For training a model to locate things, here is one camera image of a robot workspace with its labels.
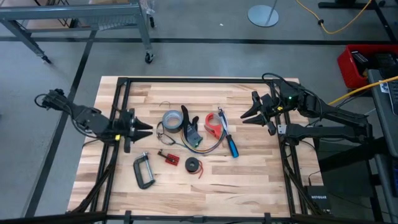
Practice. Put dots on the large red storage bin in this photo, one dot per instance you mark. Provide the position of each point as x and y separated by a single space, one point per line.
346 68

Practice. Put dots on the black power adapter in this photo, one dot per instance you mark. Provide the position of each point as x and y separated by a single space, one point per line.
360 60

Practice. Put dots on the black Netgear network switch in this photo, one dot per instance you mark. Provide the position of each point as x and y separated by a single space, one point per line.
318 199

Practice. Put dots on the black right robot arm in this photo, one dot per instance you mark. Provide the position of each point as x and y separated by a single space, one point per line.
326 121

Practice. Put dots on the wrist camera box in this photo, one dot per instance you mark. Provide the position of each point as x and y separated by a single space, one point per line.
289 96
118 130

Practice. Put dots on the grey metal cart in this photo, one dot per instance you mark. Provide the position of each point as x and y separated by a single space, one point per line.
62 12

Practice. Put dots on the green and grey object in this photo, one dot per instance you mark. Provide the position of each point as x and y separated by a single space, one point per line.
189 127

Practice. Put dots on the red finned heat sink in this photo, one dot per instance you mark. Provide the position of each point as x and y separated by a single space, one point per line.
172 159

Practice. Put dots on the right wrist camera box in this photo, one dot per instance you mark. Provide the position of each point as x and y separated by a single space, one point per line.
289 96

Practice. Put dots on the black stand base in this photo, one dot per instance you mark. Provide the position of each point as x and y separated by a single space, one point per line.
342 4

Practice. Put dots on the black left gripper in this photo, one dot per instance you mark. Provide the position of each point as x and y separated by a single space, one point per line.
128 129

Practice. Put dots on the round silver stand base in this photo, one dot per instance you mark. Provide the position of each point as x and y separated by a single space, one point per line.
262 15

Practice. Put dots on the small black hand tool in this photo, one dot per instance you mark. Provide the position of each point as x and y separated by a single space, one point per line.
161 153

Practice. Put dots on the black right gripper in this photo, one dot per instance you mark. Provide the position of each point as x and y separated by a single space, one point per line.
267 109

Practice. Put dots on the red plastic printed holder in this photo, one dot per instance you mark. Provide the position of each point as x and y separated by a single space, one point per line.
213 124

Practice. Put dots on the black C-clamp silver screw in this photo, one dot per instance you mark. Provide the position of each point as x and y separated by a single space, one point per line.
136 171

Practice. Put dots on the grey duct tape roll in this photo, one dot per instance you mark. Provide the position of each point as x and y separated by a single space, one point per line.
172 119

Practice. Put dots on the black electronic device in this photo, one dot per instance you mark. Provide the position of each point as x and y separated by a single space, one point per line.
385 62

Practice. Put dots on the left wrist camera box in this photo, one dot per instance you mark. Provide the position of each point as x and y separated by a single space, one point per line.
118 130

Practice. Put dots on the black aluminium table frame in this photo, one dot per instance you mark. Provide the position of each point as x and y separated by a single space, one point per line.
202 80

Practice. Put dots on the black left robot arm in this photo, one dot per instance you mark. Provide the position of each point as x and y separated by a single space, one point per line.
84 118

